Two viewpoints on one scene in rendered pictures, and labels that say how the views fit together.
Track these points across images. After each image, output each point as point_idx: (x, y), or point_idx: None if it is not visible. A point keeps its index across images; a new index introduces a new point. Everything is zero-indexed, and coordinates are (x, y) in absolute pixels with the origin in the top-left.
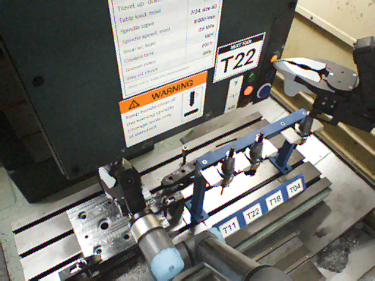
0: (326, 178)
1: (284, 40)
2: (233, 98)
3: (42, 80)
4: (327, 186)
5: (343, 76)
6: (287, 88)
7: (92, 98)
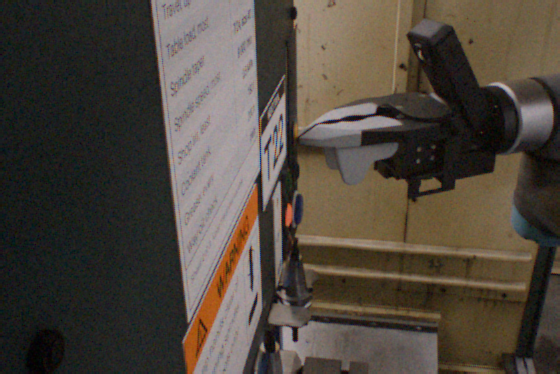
0: (353, 362)
1: (296, 90)
2: (278, 243)
3: (60, 338)
4: (366, 373)
5: (415, 102)
6: (348, 171)
7: (146, 358)
